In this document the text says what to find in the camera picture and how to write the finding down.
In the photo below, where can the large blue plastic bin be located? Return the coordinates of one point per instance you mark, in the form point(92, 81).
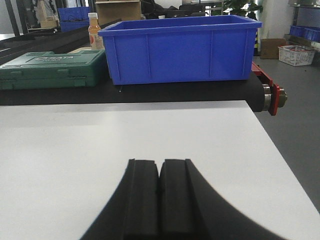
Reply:
point(183, 49)

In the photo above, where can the white plastic basket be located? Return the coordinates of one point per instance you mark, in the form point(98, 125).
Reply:
point(296, 55)

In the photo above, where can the large cardboard box on table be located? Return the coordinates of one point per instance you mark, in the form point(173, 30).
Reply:
point(111, 10)

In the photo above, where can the red conveyor end bracket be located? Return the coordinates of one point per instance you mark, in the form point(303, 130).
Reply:
point(275, 96)

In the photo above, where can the green SATA tool case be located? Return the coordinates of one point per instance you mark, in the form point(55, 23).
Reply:
point(49, 70)

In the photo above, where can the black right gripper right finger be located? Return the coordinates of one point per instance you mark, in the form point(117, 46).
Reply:
point(191, 209)

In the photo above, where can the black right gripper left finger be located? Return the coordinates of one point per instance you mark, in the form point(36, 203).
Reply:
point(131, 213)

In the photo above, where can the blue bin on far table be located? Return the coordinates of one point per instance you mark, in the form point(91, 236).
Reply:
point(73, 13)

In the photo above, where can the brown cardboard box on floor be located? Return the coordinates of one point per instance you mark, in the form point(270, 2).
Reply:
point(269, 48)

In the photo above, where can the orange juice bottle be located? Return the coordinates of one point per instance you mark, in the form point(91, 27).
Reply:
point(96, 41)

